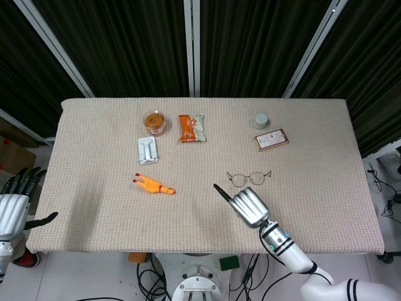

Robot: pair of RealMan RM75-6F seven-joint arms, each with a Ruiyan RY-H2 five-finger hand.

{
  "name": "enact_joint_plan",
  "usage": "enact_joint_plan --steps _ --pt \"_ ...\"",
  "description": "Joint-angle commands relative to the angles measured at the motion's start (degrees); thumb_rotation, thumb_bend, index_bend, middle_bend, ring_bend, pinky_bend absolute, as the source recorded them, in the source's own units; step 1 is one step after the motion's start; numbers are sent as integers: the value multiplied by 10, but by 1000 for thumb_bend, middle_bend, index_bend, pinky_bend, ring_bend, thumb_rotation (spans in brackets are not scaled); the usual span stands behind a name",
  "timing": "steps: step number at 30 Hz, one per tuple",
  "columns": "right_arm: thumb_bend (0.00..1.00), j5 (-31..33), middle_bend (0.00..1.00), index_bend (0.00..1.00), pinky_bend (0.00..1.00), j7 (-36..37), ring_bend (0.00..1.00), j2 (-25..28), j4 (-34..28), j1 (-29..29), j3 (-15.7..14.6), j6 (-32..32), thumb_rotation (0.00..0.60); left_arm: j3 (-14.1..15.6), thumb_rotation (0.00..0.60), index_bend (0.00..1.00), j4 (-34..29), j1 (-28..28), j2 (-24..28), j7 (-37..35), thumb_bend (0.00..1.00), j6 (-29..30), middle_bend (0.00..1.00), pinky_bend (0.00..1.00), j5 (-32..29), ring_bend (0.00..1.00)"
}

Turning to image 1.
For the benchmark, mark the orange block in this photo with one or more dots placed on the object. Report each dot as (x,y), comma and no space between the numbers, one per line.
(137,257)

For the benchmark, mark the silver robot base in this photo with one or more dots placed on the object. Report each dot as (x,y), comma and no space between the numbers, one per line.
(198,282)

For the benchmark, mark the black caster wheel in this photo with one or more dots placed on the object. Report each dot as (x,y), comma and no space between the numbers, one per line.
(386,257)

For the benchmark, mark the beige woven tablecloth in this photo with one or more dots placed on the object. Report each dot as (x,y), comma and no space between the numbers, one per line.
(200,207)

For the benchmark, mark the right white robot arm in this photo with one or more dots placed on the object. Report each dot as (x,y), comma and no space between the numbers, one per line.
(300,260)

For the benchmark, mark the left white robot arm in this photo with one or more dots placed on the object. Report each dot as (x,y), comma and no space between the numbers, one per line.
(4,257)

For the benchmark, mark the brown cardboard box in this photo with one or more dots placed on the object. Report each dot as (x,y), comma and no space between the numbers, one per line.
(12,150)

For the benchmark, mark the yellow rubber chicken toy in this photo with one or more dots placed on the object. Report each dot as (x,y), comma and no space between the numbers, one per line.
(152,185)

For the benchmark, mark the green block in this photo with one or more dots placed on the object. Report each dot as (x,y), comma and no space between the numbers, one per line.
(229,262)

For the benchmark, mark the brown rectangular packet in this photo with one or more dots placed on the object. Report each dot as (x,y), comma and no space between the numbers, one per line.
(272,140)

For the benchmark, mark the wire-frame eyeglasses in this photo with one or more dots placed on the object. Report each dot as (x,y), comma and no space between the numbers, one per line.
(249,177)

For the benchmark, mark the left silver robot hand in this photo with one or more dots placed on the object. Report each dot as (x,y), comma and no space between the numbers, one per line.
(12,203)

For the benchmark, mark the grey aluminium extrusion bar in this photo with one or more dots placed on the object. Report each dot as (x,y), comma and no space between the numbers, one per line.
(192,47)
(58,47)
(313,47)

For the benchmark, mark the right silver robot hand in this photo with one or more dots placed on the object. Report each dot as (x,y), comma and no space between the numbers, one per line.
(252,207)

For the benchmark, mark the red object on floor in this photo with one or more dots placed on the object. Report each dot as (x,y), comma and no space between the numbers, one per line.
(26,259)

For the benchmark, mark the clear jar of brown snacks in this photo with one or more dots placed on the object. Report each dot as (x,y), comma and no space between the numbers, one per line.
(154,122)

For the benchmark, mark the orange and white snack bag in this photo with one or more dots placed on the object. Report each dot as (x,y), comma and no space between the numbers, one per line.
(191,128)

